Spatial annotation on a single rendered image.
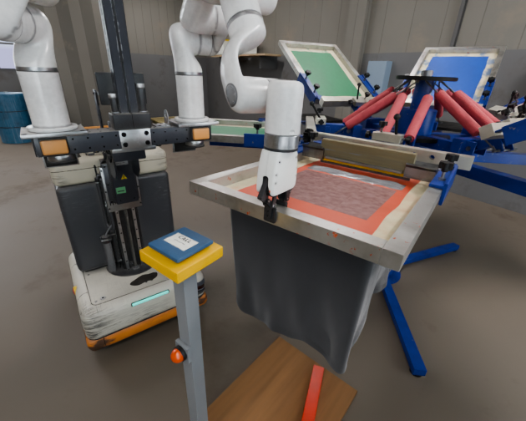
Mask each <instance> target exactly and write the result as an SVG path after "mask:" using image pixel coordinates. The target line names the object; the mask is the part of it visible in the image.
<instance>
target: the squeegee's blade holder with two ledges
mask: <svg viewBox="0 0 526 421"><path fill-rule="evenodd" d="M325 159H329V160H336V161H340V162H344V163H348V164H353V165H360V166H364V167H368V168H373V169H377V170H384V171H388V172H392V173H397V174H401V173H402V170H394V169H390V168H386V167H381V166H377V165H369V164H365V163H361V162H356V161H353V160H345V159H341V158H337V157H332V156H328V155H326V156H325Z"/></svg>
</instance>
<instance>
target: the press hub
mask: <svg viewBox="0 0 526 421"><path fill-rule="evenodd" d="M421 75H422V76H410V75H397V76H396V79H409V80H417V81H418V80H419V82H417V83H416V84H415V88H414V91H413V95H412V102H411V105H410V107H402V110H401V112H400V115H401V118H400V119H399V120H398V130H397V132H398V133H399V134H403V133H404V134H406V132H407V129H408V127H409V125H410V123H411V121H412V118H413V116H414V114H415V113H416V111H417V108H418V106H419V104H420V102H421V100H422V97H423V96H424V95H426V94H429V93H430V91H431V89H432V88H431V87H430V86H429V85H428V84H427V83H426V82H425V80H427V81H428V82H429V83H430V84H431V85H432V86H433V84H434V81H451V82H457V81H458V78H455V77H433V76H432V75H433V70H423V71H422V72H421ZM436 115H437V110H436V109H428V112H427V114H426V116H425V118H424V120H423V122H422V125H421V127H420V129H419V131H418V133H417V138H416V141H415V145H414V147H419V148H425V149H427V147H424V146H421V145H420V143H426V144H436V143H437V139H434V138H429V137H426V136H423V135H427V134H431V133H432V132H438V131H434V130H432V128H433V125H434V121H435V119H436ZM431 135H435V136H438V137H443V138H446V139H450V138H451V137H450V136H449V135H443V134H431ZM400 278H401V272H397V271H394V270H390V272H389V274H388V279H389V281H390V283H391V284H394V283H396V282H398V281H399V280H400Z"/></svg>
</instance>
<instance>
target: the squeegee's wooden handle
mask: <svg viewBox="0 0 526 421"><path fill-rule="evenodd" d="M321 147H324V156H323V157H324V158H325V156H326V155H328V156H332V157H337V158H341V159H345V160H353V161H356V162H361V163H365V164H369V165H377V166H381V167H386V168H390V169H394V170H402V174H404V170H405V168H406V163H410V164H415V162H416V158H417V153H413V152H407V151H402V150H393V149H388V148H382V147H377V146H372V145H363V144H358V143H352V142H347V141H342V140H337V139H328V138H323V139H322V142H321Z"/></svg>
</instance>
